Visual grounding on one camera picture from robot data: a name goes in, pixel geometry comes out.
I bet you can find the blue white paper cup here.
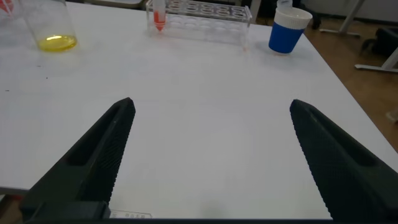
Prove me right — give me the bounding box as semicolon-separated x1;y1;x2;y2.
268;6;313;55

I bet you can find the long white desk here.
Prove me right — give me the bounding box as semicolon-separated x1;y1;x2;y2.
319;0;398;74

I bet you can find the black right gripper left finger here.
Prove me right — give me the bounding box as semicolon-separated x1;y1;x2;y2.
19;96;137;220

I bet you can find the clear acrylic tube rack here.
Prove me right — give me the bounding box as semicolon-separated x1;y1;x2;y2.
146;0;253;48

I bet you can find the clear glass beaker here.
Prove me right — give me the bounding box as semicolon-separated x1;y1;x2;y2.
19;0;78;53

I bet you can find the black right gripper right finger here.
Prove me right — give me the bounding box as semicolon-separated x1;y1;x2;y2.
289;99;398;223

